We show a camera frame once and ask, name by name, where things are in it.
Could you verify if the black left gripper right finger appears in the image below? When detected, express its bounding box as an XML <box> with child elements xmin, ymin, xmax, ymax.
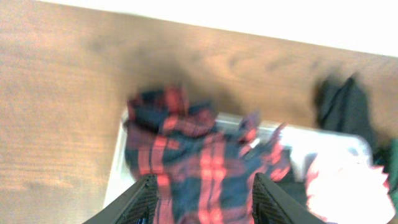
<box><xmin>252</xmin><ymin>173</ymin><xmax>325</xmax><ymax>224</ymax></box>

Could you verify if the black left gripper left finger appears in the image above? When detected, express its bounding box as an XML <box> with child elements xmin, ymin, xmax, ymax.
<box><xmin>83</xmin><ymin>175</ymin><xmax>159</xmax><ymax>224</ymax></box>

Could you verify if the red navy plaid shirt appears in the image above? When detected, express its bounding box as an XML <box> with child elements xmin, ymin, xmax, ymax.
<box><xmin>125</xmin><ymin>86</ymin><xmax>290</xmax><ymax>223</ymax></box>

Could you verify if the pink shirt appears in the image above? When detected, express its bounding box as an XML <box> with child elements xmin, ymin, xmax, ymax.
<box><xmin>305</xmin><ymin>153</ymin><xmax>396</xmax><ymax>224</ymax></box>

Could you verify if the black garment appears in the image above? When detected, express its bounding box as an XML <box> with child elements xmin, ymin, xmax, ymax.
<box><xmin>315</xmin><ymin>74</ymin><xmax>377</xmax><ymax>150</ymax></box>

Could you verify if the clear plastic storage bin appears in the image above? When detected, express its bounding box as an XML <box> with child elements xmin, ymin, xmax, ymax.
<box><xmin>103</xmin><ymin>110</ymin><xmax>373</xmax><ymax>208</ymax></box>

